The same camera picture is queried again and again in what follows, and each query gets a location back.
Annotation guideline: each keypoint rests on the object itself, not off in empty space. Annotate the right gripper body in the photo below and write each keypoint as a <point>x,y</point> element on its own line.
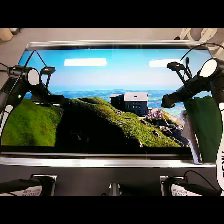
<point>170,99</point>

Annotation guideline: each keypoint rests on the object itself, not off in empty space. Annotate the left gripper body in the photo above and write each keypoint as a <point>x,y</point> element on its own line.
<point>56,100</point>

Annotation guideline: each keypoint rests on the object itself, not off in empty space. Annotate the green garment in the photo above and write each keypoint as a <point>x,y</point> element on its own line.
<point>206,130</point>

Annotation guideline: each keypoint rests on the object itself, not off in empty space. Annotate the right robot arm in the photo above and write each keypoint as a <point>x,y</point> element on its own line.
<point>203,81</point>

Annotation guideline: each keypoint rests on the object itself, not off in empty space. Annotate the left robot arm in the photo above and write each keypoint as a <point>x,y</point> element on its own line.
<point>16,88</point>

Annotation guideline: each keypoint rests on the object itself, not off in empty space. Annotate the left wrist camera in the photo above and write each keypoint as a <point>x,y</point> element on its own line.
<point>47,72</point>

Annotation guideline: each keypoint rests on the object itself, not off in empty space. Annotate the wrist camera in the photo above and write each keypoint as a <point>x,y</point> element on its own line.
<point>178,68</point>
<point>47,72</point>

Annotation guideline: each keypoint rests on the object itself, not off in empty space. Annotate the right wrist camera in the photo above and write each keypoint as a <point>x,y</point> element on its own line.
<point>178,68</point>

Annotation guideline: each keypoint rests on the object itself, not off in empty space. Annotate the silver frame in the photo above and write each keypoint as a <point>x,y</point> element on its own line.
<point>100,162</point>

